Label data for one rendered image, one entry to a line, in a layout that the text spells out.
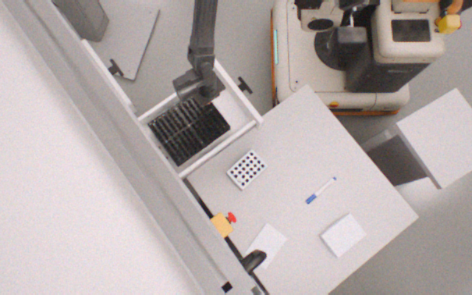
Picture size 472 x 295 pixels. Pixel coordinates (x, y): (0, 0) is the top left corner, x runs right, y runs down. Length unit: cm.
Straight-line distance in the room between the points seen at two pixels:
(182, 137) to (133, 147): 113
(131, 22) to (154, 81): 37
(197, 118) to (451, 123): 95
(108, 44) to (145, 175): 225
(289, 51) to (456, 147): 92
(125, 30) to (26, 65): 218
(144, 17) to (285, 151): 134
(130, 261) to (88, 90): 16
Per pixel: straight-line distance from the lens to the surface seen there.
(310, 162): 168
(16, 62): 50
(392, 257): 254
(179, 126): 154
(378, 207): 173
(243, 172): 161
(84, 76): 44
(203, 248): 41
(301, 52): 233
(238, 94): 154
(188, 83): 131
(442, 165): 183
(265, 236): 162
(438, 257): 263
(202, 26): 122
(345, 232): 163
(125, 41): 264
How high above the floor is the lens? 239
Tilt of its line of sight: 75 degrees down
